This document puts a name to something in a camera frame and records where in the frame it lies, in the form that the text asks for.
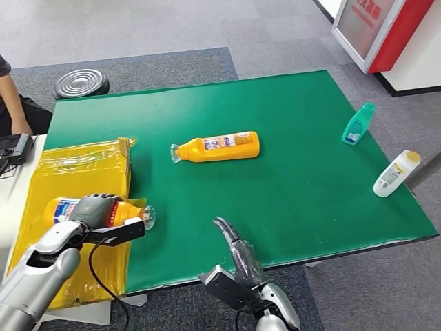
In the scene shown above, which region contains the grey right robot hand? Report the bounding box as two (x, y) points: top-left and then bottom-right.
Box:
(213, 217), (264, 293)

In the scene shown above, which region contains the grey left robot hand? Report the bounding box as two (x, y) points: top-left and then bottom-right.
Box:
(69, 193), (120, 230)

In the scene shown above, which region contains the orange bottle with clear cap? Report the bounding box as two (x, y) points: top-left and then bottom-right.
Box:
(170, 131), (261, 164)
(44, 197), (157, 231)

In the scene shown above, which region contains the teal plastic bottle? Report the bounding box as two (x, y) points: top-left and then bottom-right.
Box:
(341, 102), (376, 146)

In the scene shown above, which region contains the white bottle with yellow cap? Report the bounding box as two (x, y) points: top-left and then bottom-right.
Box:
(373, 150), (421, 198)

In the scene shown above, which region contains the yellow film wrapped box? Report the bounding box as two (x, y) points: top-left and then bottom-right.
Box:
(6, 137), (147, 310)

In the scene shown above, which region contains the white side table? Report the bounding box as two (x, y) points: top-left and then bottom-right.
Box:
(0, 134), (47, 275)

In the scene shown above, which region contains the black device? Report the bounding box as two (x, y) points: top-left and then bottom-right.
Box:
(0, 133), (35, 166)

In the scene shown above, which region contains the black round ribbed stool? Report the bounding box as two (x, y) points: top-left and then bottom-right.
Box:
(53, 68), (110, 101)

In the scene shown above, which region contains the green table mat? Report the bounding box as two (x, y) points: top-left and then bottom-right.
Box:
(44, 70), (439, 296)

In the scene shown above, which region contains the grey metal bar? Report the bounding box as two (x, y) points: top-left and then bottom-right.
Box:
(405, 150), (441, 190)

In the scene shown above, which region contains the red white framed sign board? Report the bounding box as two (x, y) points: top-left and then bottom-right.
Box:
(330, 0), (435, 75)

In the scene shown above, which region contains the white cabinet with black base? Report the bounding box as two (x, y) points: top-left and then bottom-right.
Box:
(373, 0), (441, 98)

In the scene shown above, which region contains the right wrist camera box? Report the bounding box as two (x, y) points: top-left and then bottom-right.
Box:
(200, 265), (256, 312)

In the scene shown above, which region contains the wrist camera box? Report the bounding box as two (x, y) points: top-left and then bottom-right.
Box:
(84, 217), (146, 248)
(200, 265), (256, 312)

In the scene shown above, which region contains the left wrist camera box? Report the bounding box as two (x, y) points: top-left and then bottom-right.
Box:
(84, 217), (146, 248)

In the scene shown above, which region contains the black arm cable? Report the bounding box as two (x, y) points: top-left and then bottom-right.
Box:
(88, 237), (130, 331)

